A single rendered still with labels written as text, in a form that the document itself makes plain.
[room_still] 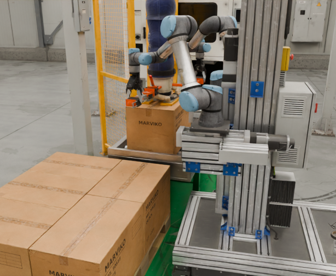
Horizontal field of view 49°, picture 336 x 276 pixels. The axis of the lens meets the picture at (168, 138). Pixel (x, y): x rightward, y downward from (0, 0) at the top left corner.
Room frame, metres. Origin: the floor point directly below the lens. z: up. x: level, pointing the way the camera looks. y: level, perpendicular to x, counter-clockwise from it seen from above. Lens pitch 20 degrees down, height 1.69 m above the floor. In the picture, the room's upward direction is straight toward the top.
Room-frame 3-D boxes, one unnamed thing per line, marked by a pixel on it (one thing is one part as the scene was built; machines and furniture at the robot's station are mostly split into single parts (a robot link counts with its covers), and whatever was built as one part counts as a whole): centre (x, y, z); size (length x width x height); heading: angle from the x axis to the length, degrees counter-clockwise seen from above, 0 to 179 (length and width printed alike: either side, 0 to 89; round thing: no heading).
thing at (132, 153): (2.69, 0.16, 0.58); 0.70 x 0.03 x 0.06; 73
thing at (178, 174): (2.69, 0.16, 0.47); 0.70 x 0.03 x 0.15; 73
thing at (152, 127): (3.04, 0.06, 0.75); 0.60 x 0.40 x 0.40; 164
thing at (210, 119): (2.06, -0.25, 1.09); 0.15 x 0.15 x 0.10
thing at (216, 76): (2.55, -0.36, 1.20); 0.13 x 0.12 x 0.14; 109
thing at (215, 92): (2.06, -0.25, 1.20); 0.13 x 0.12 x 0.14; 128
